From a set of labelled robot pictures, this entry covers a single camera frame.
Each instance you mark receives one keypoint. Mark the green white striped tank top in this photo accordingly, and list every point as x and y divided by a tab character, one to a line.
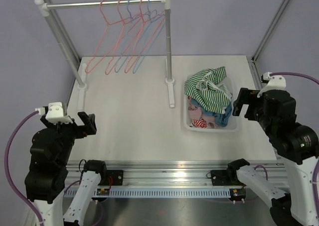
206	87

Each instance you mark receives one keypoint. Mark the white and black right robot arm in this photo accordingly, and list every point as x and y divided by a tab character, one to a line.
298	147

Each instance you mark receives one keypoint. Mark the blue hanger end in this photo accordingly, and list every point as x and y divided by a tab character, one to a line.
153	25

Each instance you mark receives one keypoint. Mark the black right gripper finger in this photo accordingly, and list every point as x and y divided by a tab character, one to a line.
246	97
240	110

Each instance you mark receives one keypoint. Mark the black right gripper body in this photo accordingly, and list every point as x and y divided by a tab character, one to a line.
254	110

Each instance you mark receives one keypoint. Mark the aluminium frame post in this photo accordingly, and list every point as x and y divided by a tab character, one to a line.
62	38
271	29

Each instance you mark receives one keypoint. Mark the red white striped tank top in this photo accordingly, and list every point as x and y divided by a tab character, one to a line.
195	113

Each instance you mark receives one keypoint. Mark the blue tank top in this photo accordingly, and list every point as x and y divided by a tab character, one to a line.
221	119

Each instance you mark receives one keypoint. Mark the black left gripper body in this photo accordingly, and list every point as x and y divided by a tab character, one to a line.
67	131

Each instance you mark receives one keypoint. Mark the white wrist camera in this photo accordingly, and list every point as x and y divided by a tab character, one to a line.
275	82
55	112

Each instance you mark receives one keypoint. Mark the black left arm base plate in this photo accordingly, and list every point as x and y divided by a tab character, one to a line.
112	177

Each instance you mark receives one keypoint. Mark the aluminium frame post right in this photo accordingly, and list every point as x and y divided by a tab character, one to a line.
271	29

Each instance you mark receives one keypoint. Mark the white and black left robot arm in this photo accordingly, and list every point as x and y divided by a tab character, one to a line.
45	182

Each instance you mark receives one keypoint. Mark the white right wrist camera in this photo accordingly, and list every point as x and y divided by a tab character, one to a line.
275	82

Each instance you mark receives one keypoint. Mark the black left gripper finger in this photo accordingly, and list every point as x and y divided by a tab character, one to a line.
88	127
87	119

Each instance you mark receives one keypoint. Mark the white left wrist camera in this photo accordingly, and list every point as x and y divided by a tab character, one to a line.
55	112

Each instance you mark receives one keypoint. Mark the white slotted cable duct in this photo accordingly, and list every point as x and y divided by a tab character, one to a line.
162	193

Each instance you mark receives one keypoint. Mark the white plastic mesh basket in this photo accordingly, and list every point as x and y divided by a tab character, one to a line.
232	123

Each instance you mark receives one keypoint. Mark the aluminium mounting rail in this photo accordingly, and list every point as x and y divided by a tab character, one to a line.
176	174

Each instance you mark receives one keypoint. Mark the aluminium frame post left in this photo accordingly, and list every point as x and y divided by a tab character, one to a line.
62	38

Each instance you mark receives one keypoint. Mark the pink tank top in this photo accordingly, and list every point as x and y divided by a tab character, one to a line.
211	123

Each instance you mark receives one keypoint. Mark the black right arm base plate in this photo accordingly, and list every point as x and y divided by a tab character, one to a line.
220	178

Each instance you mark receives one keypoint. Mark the pink hanger with red top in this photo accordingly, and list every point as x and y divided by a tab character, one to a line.
137	49

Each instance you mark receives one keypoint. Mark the silver and white clothes rack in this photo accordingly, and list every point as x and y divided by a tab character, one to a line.
170	81

